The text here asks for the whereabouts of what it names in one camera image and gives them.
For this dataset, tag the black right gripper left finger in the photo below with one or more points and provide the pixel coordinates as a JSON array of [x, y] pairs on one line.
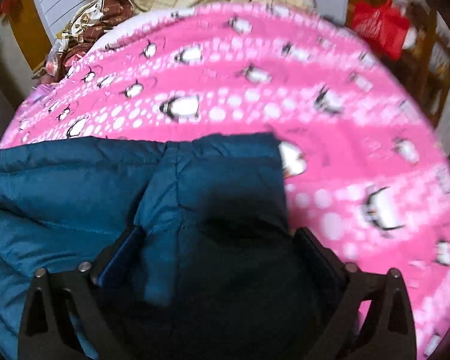
[[96, 301]]

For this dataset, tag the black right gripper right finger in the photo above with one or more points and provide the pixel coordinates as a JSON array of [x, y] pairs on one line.
[[373, 318]]

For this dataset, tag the teal quilted puffer jacket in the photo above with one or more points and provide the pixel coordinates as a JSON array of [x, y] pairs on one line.
[[210, 270]]

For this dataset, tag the pink penguin print bedspread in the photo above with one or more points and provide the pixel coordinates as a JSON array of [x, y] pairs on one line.
[[363, 167]]

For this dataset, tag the wooden chair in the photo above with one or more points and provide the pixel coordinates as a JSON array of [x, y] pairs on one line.
[[425, 66]]

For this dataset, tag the red gift bag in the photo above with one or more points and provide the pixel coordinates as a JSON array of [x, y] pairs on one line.
[[383, 28]]

